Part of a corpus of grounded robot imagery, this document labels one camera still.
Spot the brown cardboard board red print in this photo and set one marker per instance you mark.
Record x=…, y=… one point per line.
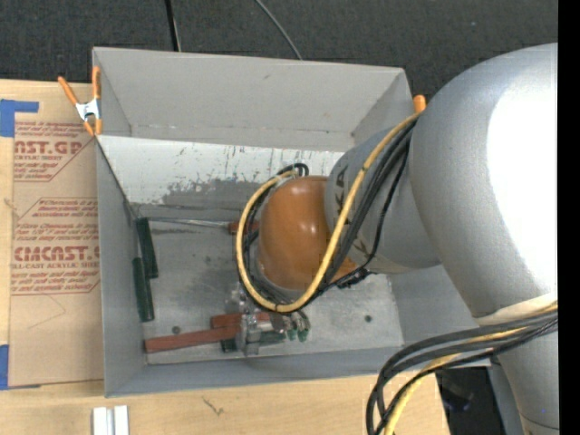
x=50, y=315

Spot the red-brown flat block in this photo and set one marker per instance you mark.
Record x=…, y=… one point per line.
x=186, y=340
x=224, y=320
x=233, y=227

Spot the grey metal bin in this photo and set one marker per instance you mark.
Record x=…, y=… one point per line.
x=235, y=102

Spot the dark green flat block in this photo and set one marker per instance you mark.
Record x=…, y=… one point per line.
x=228, y=346
x=143, y=292
x=147, y=247

